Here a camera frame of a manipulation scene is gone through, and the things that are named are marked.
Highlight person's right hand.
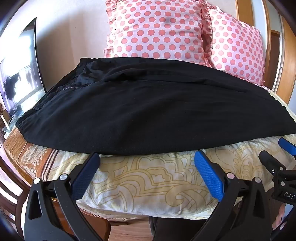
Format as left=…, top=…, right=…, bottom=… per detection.
left=272, top=204, right=290, bottom=232

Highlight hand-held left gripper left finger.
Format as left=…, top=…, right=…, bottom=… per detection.
left=24, top=152, right=102, bottom=241

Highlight person's dark clothed legs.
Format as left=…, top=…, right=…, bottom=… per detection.
left=148, top=215, right=210, bottom=241

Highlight wooden chair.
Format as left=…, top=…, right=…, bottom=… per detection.
left=0, top=160, right=29, bottom=224

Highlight wardrobe door with metal rail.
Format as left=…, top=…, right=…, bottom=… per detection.
left=266, top=0, right=296, bottom=99

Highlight wooden bed frame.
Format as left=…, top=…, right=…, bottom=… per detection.
left=53, top=199, right=112, bottom=241

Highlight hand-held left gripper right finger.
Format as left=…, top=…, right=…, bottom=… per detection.
left=191, top=150, right=271, bottom=241

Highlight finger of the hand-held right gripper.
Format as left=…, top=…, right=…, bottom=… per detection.
left=258, top=150, right=287, bottom=179
left=278, top=138, right=296, bottom=161

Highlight yellow patterned bedspread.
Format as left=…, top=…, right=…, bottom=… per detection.
left=3, top=84, right=296, bottom=220

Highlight glass television stand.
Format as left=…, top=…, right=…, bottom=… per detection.
left=0, top=109, right=25, bottom=141

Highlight wooden headboard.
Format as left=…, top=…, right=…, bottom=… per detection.
left=235, top=0, right=279, bottom=91

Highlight flat screen television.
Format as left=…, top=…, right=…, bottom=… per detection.
left=0, top=17, right=46, bottom=117

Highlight black pants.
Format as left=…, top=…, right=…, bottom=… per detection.
left=16, top=57, right=296, bottom=156

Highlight pink polka dot pillow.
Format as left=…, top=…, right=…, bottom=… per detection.
left=202, top=6, right=266, bottom=85
left=103, top=0, right=213, bottom=67

